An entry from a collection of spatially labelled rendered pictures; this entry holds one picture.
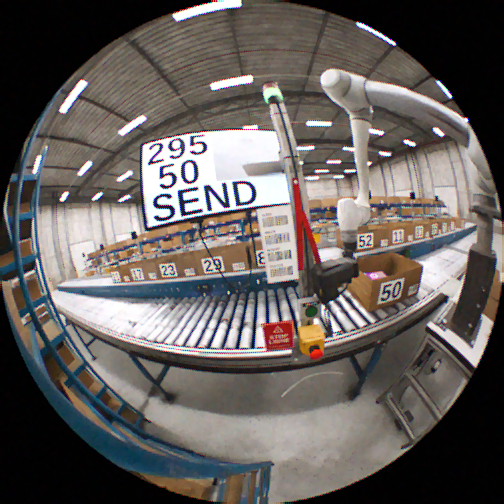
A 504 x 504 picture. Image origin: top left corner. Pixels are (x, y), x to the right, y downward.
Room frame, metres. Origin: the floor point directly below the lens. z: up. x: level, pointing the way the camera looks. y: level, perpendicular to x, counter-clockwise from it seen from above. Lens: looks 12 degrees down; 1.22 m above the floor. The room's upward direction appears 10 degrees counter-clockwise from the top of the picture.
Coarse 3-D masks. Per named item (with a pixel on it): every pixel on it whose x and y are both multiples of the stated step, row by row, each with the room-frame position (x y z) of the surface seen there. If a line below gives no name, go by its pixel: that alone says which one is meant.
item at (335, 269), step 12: (324, 264) 0.32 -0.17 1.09; (336, 264) 0.30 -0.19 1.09; (348, 264) 0.29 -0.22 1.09; (312, 276) 0.34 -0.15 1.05; (324, 276) 0.29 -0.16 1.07; (336, 276) 0.29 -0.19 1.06; (348, 276) 0.28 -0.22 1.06; (324, 288) 0.29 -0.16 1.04; (336, 288) 0.30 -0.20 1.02; (324, 300) 0.30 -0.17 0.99
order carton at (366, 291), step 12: (360, 264) 0.70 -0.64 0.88; (372, 264) 0.68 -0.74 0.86; (384, 264) 0.66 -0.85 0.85; (396, 264) 0.60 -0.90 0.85; (408, 264) 0.49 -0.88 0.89; (420, 264) 0.40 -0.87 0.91; (360, 276) 0.53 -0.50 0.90; (396, 276) 0.41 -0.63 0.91; (408, 276) 0.39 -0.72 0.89; (420, 276) 0.37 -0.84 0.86; (348, 288) 0.65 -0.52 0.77; (360, 288) 0.52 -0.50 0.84; (372, 288) 0.43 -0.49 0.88; (408, 288) 0.39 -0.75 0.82; (360, 300) 0.51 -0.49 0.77; (372, 300) 0.43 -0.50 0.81; (396, 300) 0.40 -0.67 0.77
